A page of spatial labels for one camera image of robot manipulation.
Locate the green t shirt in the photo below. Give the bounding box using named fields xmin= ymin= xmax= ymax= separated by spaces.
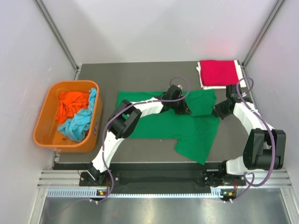
xmin=130 ymin=90 xmax=220 ymax=165

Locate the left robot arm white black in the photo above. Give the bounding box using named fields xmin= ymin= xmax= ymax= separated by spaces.
xmin=87 ymin=84 xmax=192 ymax=185

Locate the folded white t shirt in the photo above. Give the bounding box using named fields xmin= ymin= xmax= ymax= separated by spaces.
xmin=195 ymin=59 xmax=247 ymax=91

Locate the orange plastic basket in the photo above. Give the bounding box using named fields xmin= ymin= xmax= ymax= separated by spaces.
xmin=33 ymin=80 xmax=102 ymax=153

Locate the folded red t shirt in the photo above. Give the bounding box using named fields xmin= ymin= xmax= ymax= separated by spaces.
xmin=199 ymin=60 xmax=239 ymax=86

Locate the slotted grey cable duct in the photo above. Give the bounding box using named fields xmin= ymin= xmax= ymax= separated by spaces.
xmin=47 ymin=189 xmax=234 ymax=199

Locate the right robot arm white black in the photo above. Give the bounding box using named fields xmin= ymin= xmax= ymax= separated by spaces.
xmin=203 ymin=84 xmax=286 ymax=187

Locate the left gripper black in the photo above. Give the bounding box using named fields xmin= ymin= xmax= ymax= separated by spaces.
xmin=170 ymin=93 xmax=191 ymax=114

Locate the light blue t shirt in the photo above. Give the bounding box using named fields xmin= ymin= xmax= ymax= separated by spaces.
xmin=57 ymin=88 xmax=97 ymax=142

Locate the orange t shirt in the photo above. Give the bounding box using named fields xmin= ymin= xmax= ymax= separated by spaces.
xmin=56 ymin=91 xmax=89 ymax=123

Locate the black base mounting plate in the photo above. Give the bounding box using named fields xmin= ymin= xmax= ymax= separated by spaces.
xmin=79 ymin=162 xmax=245 ymax=194

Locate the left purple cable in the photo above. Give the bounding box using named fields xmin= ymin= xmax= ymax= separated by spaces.
xmin=101 ymin=76 xmax=191 ymax=201

